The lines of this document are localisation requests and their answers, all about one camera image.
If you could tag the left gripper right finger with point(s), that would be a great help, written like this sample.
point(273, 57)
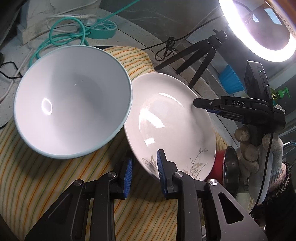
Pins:
point(225, 218)

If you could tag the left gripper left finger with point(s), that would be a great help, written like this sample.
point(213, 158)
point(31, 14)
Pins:
point(84, 203)

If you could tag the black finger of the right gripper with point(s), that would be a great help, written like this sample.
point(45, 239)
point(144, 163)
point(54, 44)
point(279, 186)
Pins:
point(208, 103)

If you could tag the red steel bowl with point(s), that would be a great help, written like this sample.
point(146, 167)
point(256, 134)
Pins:
point(226, 170)

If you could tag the white plate brown twigs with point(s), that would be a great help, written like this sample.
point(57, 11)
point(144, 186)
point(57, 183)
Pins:
point(163, 116)

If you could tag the white bowl teal outside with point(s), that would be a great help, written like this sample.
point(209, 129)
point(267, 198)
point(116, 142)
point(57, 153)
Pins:
point(72, 101)

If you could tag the chrome kitchen faucet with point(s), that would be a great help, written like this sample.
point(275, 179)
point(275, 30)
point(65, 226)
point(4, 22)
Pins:
point(287, 148)

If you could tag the right gloved hand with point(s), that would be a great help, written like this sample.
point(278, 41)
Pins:
point(262, 165)

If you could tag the blue ribbed cup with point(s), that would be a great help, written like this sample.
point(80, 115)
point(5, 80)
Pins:
point(230, 81)

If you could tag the green dish soap bottle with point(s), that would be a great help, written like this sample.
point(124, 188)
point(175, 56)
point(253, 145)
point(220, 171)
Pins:
point(279, 94)

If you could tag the black tripod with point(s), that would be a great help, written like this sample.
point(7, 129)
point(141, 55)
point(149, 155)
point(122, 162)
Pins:
point(207, 48)

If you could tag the teal round holder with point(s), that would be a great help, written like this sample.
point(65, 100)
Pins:
point(104, 30)

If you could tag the ring light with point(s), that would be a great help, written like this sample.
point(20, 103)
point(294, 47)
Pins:
point(260, 28)

